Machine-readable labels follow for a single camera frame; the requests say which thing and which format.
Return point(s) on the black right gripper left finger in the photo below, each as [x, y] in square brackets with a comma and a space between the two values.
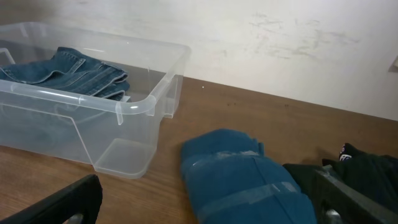
[78, 202]

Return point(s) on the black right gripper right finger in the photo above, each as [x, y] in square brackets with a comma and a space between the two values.
[335, 202]

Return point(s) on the clear plastic storage bin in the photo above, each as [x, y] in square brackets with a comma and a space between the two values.
[115, 137]

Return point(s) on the teal towel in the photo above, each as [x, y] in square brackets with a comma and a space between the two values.
[229, 179]

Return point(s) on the dark blue jeans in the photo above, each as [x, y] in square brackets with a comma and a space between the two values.
[70, 70]

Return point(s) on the black folded garment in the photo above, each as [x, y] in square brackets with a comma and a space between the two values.
[372, 175]

